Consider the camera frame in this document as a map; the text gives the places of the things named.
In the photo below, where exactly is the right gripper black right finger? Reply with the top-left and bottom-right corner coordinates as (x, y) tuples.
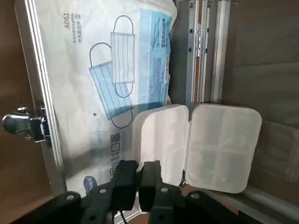
(139, 161), (239, 224)

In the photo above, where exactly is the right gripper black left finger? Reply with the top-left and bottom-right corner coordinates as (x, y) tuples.
(44, 160), (138, 224)

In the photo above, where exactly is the white plastic medicine box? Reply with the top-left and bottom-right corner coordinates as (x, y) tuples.
(131, 102), (263, 194)

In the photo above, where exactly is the aluminium medical kit case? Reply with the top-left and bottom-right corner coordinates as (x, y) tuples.
(1, 0), (299, 224)

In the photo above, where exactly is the blue white mask packet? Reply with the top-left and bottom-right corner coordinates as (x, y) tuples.
(32, 0), (180, 196)

